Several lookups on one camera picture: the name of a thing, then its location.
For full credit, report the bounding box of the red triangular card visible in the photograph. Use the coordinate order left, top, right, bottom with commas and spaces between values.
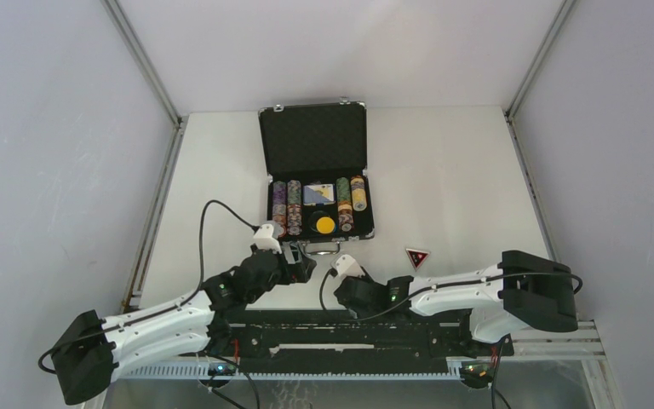
405, 248, 431, 271

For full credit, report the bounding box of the playing card deck box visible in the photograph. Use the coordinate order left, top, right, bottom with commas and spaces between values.
302, 184, 336, 206

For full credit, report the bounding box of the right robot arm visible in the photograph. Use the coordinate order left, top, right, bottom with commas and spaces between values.
326, 251, 583, 354

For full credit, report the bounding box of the circuit board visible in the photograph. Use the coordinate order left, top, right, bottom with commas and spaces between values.
207, 362, 238, 377
460, 362, 494, 378

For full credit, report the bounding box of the yellow round button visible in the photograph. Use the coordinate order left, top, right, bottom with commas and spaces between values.
315, 216, 336, 234

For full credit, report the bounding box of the shrink-wrapped blue chip stack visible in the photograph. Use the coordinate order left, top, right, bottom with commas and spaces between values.
272, 181, 288, 237

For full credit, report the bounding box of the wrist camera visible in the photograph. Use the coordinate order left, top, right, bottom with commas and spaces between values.
330, 254, 365, 279
251, 221, 284, 254

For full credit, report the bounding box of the right circuit board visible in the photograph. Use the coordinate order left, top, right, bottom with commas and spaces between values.
460, 362, 494, 378

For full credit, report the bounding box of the black aluminium poker case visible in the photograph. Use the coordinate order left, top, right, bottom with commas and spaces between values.
257, 101, 376, 245

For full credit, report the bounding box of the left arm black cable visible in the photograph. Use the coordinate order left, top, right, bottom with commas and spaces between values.
37, 199, 261, 376

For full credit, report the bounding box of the right aluminium frame post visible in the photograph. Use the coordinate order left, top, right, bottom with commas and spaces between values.
504, 0, 624, 408

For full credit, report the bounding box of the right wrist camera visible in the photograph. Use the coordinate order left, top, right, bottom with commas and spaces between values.
330, 254, 365, 279

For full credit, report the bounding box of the yellow chip stack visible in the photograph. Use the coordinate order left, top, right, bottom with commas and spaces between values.
350, 176, 368, 211

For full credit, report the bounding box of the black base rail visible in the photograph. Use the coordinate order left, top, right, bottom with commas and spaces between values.
197, 310, 514, 374

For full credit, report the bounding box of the left circuit board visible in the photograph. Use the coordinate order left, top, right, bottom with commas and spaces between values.
207, 362, 238, 377

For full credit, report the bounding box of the aluminium frame post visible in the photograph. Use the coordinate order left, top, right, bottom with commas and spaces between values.
101, 0, 188, 313
504, 0, 624, 408

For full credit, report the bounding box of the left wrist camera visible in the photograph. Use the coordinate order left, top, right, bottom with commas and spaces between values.
251, 221, 284, 254

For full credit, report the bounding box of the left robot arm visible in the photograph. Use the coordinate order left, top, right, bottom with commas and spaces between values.
46, 245, 317, 406

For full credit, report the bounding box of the left aluminium frame post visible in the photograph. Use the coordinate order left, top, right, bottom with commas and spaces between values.
101, 0, 188, 313

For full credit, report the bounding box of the grey cable duct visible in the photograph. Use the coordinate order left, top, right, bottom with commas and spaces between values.
123, 360, 462, 381

